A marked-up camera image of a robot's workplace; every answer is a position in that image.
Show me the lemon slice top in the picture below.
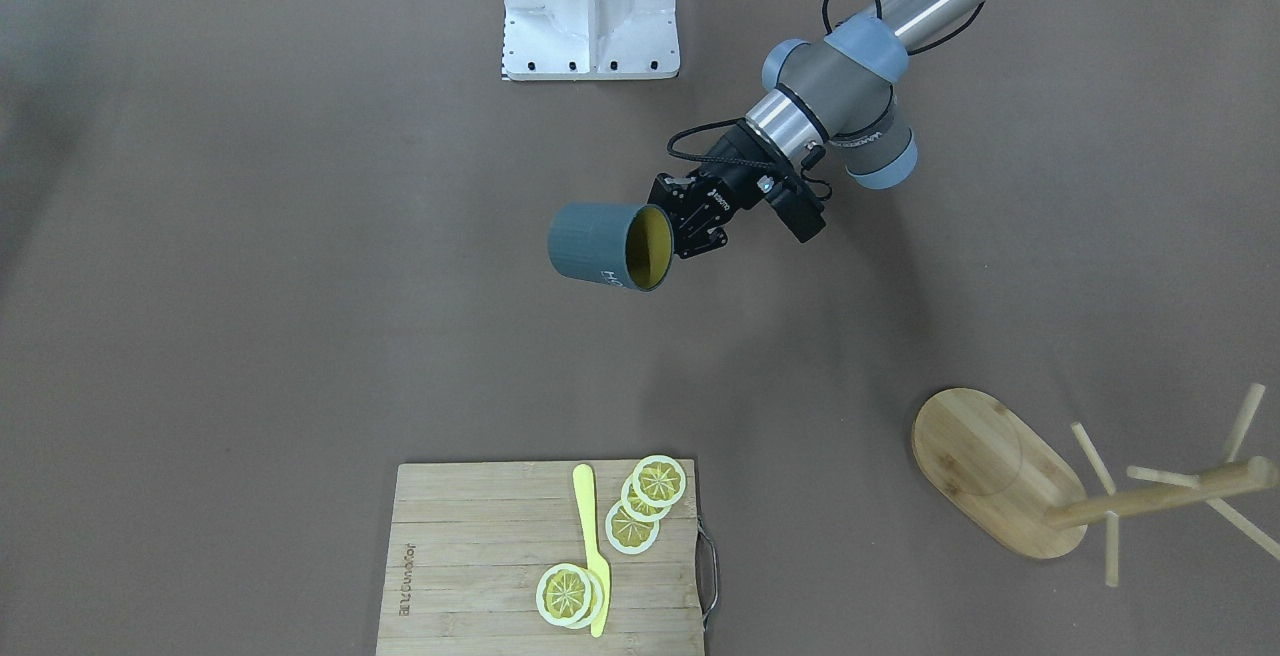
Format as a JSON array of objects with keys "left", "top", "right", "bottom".
[{"left": 631, "top": 454, "right": 689, "bottom": 509}]

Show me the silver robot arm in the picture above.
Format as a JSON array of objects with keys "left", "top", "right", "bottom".
[{"left": 649, "top": 0, "right": 987, "bottom": 258}]

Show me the dark blue yellow-lined cup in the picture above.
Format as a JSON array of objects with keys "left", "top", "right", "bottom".
[{"left": 547, "top": 202, "right": 675, "bottom": 292}]

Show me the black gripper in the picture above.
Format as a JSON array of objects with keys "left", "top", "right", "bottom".
[{"left": 646, "top": 124, "right": 796, "bottom": 259}]

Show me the wooden cup storage rack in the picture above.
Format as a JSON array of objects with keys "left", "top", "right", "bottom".
[{"left": 910, "top": 383, "right": 1277, "bottom": 588}]

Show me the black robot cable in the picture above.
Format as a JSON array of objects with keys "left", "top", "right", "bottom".
[{"left": 666, "top": 0, "right": 986, "bottom": 172}]

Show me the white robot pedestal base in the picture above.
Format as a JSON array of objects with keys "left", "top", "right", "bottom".
[{"left": 500, "top": 0, "right": 681, "bottom": 82}]

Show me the lemon slice under front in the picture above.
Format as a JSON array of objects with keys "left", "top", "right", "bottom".
[{"left": 567, "top": 569, "right": 605, "bottom": 630}]

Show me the lemon slice lower stack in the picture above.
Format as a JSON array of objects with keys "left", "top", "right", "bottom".
[{"left": 605, "top": 501, "right": 660, "bottom": 555}]

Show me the yellow plastic knife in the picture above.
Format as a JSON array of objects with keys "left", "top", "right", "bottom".
[{"left": 572, "top": 463, "right": 612, "bottom": 638}]

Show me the lemon slice middle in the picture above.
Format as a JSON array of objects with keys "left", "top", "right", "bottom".
[{"left": 620, "top": 475, "right": 671, "bottom": 523}]

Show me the wooden cutting board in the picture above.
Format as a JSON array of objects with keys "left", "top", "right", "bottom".
[{"left": 376, "top": 455, "right": 716, "bottom": 655}]

